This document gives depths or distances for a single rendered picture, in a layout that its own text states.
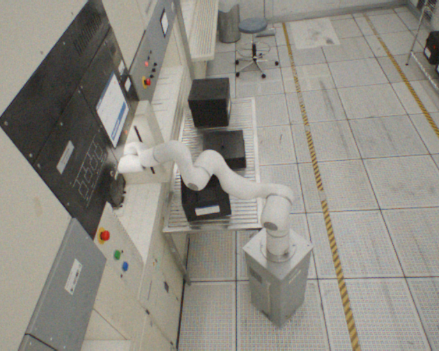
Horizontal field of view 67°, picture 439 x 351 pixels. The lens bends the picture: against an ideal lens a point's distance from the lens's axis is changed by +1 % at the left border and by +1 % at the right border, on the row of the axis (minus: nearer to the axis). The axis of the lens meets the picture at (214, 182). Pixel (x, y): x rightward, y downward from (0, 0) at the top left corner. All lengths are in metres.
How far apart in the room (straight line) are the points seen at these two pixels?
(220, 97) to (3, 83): 1.69
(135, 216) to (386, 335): 1.76
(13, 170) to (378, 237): 2.54
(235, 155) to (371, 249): 1.31
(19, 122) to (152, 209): 1.14
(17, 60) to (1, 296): 0.60
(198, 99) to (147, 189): 0.79
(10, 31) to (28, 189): 0.41
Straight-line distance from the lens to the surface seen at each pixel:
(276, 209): 1.49
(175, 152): 1.50
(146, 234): 1.91
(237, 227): 1.95
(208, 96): 2.50
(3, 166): 0.96
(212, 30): 3.87
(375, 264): 2.79
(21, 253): 1.00
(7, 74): 1.03
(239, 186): 1.50
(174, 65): 3.28
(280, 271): 1.80
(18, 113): 1.03
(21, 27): 1.12
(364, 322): 2.59
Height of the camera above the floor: 2.37
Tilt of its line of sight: 48 degrees down
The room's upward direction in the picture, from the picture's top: 12 degrees counter-clockwise
